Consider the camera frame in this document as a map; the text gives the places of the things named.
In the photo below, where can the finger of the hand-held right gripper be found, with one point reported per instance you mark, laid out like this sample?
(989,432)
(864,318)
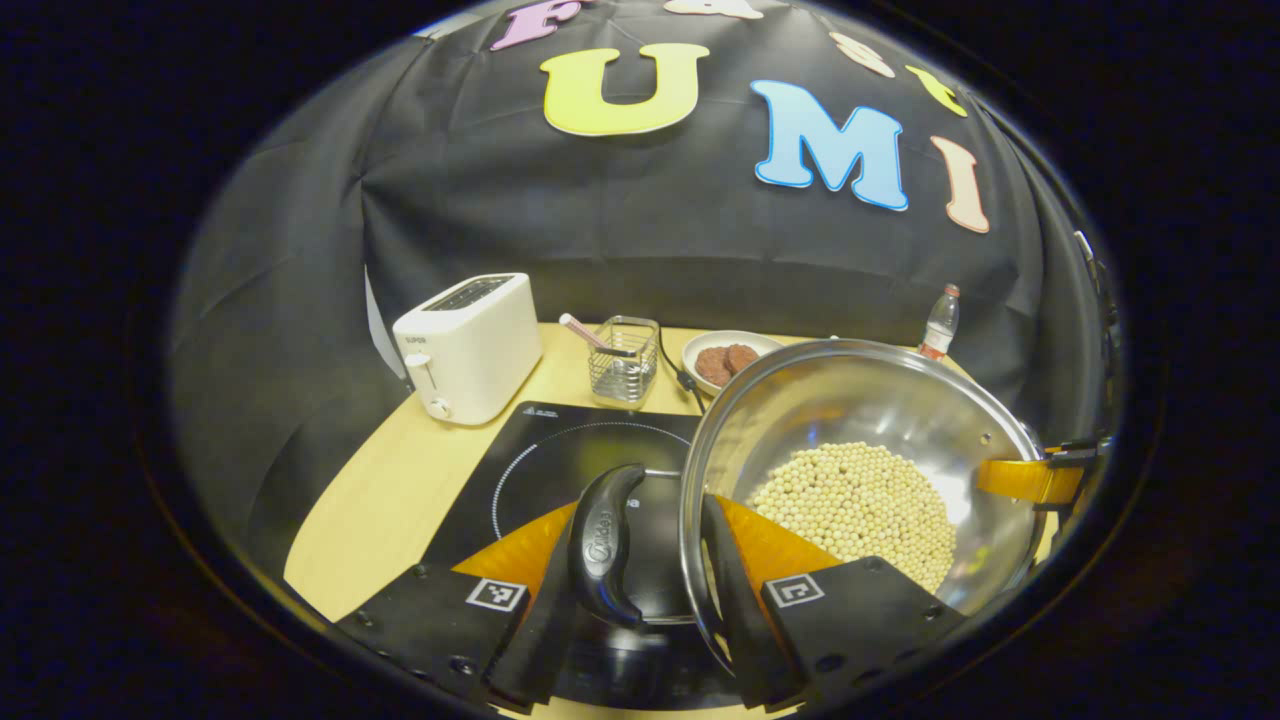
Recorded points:
(1030,480)

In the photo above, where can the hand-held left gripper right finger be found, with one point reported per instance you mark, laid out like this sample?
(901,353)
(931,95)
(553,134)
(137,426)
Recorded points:
(740,620)

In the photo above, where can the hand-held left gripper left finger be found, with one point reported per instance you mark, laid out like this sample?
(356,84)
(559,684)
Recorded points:
(530,640)

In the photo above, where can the stainless steel pot with beans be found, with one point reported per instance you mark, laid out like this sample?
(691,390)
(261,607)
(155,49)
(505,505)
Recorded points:
(850,420)

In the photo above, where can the black induction cooktop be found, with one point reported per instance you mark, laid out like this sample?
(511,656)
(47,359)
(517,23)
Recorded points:
(560,450)

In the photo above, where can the clear plastic water bottle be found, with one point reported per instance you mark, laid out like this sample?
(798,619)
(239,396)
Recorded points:
(938,330)

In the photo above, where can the white plate with meat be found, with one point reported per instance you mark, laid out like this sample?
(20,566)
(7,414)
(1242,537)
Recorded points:
(725,360)

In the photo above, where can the white toaster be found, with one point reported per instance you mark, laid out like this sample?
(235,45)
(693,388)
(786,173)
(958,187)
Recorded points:
(470,350)

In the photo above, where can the pink striped straw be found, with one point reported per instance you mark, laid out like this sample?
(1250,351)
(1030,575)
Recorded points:
(585,332)

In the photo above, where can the black backdrop cloth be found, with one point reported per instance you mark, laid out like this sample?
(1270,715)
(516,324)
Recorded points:
(620,220)

